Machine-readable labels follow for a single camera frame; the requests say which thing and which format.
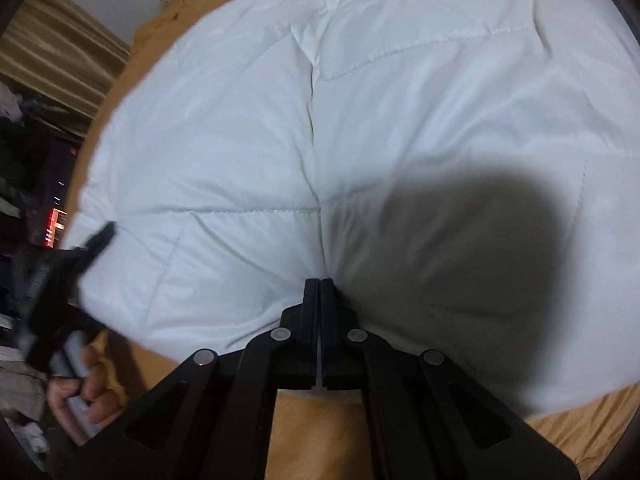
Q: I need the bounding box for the white down jacket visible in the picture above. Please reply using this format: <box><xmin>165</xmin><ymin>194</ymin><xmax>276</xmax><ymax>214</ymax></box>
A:
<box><xmin>65</xmin><ymin>0</ymin><xmax>639</xmax><ymax>415</ymax></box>

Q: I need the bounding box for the orange-brown bed quilt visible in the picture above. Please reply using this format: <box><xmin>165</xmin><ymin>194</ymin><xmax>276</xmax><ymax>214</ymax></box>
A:
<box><xmin>66</xmin><ymin>0</ymin><xmax>639</xmax><ymax>479</ymax></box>

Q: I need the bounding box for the gold-green curtain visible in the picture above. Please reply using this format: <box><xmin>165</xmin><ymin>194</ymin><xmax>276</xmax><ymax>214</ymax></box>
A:
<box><xmin>1</xmin><ymin>0</ymin><xmax>130</xmax><ymax>136</ymax></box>

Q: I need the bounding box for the person's left hand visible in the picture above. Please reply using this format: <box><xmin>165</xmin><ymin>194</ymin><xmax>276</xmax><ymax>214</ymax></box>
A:
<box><xmin>47</xmin><ymin>344</ymin><xmax>124</xmax><ymax>446</ymax></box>

